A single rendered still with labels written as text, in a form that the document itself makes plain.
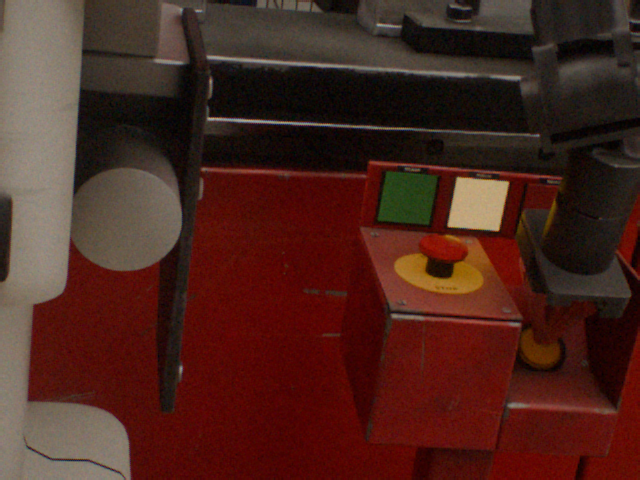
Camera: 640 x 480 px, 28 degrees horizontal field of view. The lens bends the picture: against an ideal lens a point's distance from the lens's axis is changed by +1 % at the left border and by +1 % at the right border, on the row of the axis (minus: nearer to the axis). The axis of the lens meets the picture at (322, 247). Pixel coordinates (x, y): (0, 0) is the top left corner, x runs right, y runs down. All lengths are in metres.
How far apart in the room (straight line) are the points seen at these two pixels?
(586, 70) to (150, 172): 0.47
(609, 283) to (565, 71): 0.18
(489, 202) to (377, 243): 0.11
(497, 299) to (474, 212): 0.12
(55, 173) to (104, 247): 0.16
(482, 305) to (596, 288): 0.09
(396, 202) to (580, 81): 0.24
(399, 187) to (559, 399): 0.22
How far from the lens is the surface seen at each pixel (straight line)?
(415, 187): 1.07
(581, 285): 0.98
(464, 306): 0.97
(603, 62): 0.90
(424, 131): 1.25
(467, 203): 1.08
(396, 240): 1.06
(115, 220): 0.50
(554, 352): 1.07
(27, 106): 0.34
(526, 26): 1.34
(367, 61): 1.23
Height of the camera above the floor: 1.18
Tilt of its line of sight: 23 degrees down
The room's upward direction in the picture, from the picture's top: 9 degrees clockwise
